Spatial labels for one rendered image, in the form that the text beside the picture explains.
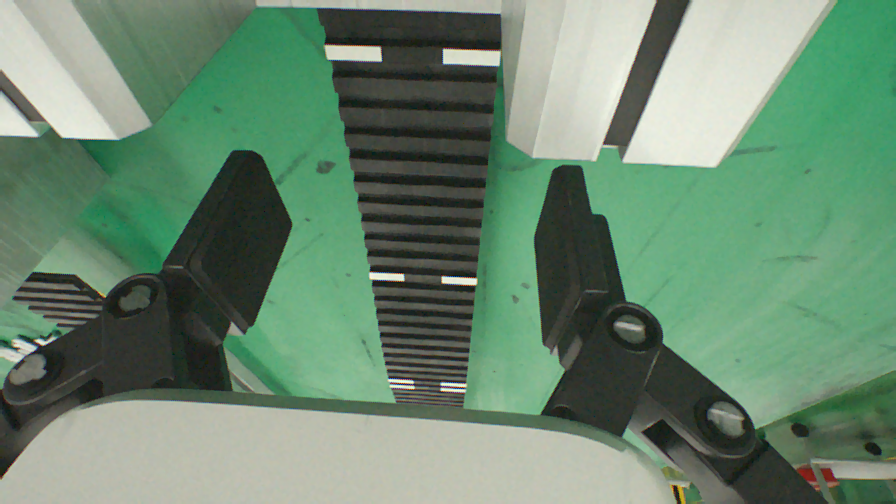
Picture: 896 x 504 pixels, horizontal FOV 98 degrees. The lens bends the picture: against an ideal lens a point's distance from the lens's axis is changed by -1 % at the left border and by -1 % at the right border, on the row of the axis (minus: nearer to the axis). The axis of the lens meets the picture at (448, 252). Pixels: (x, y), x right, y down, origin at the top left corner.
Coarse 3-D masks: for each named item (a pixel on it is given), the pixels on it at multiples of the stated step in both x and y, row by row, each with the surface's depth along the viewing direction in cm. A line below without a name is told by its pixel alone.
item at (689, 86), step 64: (0, 0) 4; (64, 0) 4; (128, 0) 5; (192, 0) 6; (256, 0) 7; (320, 0) 7; (384, 0) 7; (448, 0) 7; (512, 0) 5; (576, 0) 3; (640, 0) 3; (704, 0) 3; (768, 0) 3; (832, 0) 3; (0, 64) 4; (64, 64) 4; (128, 64) 5; (192, 64) 6; (512, 64) 5; (576, 64) 4; (640, 64) 4; (704, 64) 4; (768, 64) 4; (0, 128) 5; (64, 128) 5; (128, 128) 5; (512, 128) 5; (576, 128) 4; (640, 128) 4; (704, 128) 4
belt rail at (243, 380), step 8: (232, 360) 33; (232, 368) 33; (240, 368) 35; (232, 376) 35; (240, 376) 35; (248, 376) 36; (256, 376) 38; (232, 384) 34; (240, 384) 36; (248, 384) 36; (256, 384) 38; (264, 384) 39; (248, 392) 38; (256, 392) 38; (264, 392) 39; (272, 392) 41
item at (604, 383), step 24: (624, 312) 8; (648, 312) 8; (600, 336) 7; (624, 336) 8; (648, 336) 8; (576, 360) 7; (600, 360) 7; (624, 360) 7; (648, 360) 7; (576, 384) 7; (600, 384) 7; (624, 384) 7; (552, 408) 7; (576, 408) 7; (600, 408) 7; (624, 408) 7; (624, 432) 6
